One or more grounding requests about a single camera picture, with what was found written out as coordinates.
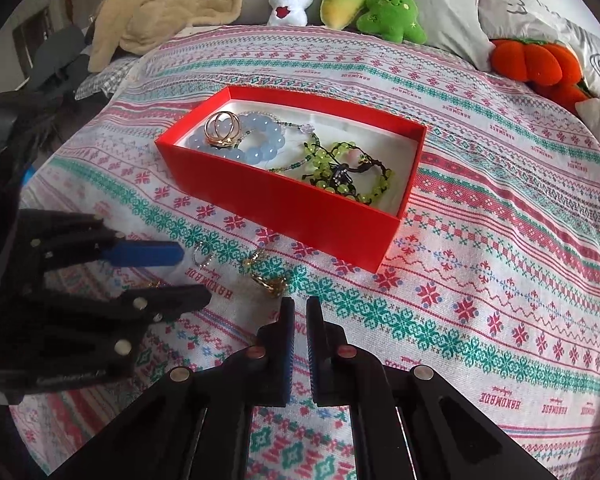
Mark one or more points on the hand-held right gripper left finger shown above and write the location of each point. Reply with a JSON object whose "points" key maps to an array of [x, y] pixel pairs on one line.
{"points": [[286, 360]]}

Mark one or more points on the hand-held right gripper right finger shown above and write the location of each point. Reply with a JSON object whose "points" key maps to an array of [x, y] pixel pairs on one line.
{"points": [[316, 360]]}

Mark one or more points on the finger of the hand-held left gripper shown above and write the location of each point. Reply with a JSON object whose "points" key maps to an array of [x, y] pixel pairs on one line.
{"points": [[170, 300], [145, 254]]}

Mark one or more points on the small gold earring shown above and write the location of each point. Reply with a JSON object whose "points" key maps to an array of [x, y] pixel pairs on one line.
{"points": [[252, 259]]}

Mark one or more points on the gold hoop rings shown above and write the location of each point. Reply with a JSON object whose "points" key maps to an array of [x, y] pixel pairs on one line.
{"points": [[223, 141]]}

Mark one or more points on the red jewelry box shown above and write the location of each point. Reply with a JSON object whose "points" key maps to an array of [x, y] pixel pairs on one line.
{"points": [[280, 210]]}

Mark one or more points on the thin green bead strand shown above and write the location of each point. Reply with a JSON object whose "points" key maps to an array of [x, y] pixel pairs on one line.
{"points": [[292, 166]]}

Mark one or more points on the black bead charm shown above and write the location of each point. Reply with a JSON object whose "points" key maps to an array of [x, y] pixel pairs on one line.
{"points": [[341, 175]]}

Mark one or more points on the grey checkered sheet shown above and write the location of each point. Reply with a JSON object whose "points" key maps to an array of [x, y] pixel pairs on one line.
{"points": [[100, 77]]}

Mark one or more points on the patterned knit-print blanket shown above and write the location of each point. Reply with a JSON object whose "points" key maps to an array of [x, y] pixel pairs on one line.
{"points": [[480, 260]]}

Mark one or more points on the black chair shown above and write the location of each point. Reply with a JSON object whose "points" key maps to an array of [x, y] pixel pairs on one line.
{"points": [[60, 60]]}

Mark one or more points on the beige quilted blanket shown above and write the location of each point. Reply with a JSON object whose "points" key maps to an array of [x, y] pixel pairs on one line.
{"points": [[180, 5]]}

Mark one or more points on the white plush toy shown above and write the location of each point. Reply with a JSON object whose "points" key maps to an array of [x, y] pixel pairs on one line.
{"points": [[290, 5]]}

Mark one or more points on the green tree plush toy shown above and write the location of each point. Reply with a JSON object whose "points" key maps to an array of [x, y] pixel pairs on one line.
{"points": [[392, 15]]}

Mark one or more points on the orange pumpkin plush toy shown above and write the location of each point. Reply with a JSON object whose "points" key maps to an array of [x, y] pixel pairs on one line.
{"points": [[530, 62]]}

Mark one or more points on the grey spiral print pillow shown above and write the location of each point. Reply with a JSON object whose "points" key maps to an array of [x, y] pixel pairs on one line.
{"points": [[545, 20]]}

